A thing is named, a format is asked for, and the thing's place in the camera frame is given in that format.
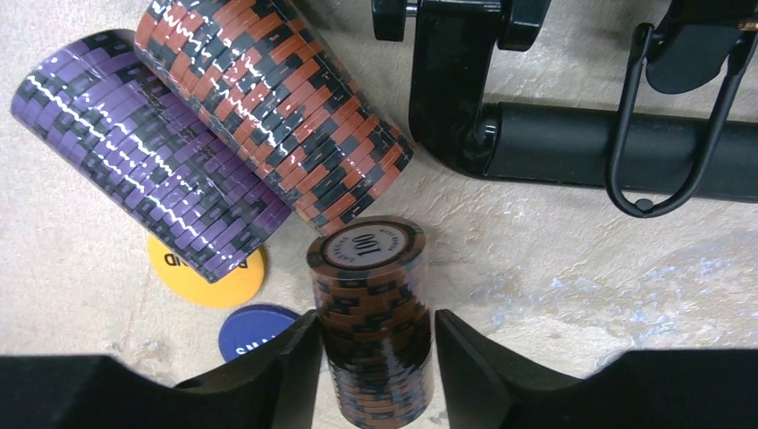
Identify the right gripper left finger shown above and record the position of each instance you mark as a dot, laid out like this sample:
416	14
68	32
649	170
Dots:
272	386

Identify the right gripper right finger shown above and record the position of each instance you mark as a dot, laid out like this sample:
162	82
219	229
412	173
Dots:
489	386

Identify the brown poker chip roll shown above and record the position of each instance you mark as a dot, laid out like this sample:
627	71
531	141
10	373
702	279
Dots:
369	281

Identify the red black chip roll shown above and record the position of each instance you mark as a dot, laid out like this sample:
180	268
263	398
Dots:
263	81

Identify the purple poker chip roll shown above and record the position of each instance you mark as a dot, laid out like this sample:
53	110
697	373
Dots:
113	120

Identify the blue small blind button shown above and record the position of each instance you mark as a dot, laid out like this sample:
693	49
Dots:
252	326

